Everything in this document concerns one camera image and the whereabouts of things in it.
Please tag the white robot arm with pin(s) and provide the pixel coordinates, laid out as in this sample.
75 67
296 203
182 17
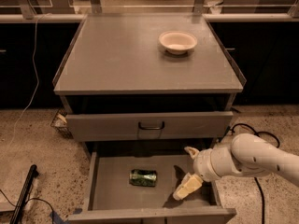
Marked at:
246 156

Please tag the black drawer handle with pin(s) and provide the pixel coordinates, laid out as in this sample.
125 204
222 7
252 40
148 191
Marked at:
151 128

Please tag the blue tape on floor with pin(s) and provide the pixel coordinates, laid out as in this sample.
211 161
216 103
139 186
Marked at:
56 219

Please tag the crushed green soda can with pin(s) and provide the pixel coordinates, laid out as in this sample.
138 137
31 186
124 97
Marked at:
143 178

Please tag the wire basket on floor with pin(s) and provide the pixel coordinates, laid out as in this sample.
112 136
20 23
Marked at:
59 124

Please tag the grey top drawer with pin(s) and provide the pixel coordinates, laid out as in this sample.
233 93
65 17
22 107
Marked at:
122 127

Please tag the white paper bowl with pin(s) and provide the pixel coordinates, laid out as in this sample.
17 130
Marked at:
177 42

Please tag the grey drawer cabinet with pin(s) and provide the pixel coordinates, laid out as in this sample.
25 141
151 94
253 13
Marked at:
117 66

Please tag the black bar on floor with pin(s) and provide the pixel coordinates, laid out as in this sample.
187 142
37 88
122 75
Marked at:
32 173

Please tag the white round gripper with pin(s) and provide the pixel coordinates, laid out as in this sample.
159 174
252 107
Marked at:
203 164

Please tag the open grey middle drawer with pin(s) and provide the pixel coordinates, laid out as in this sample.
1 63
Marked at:
111 199

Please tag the white horizontal rail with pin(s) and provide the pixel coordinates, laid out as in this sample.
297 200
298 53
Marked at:
70 18

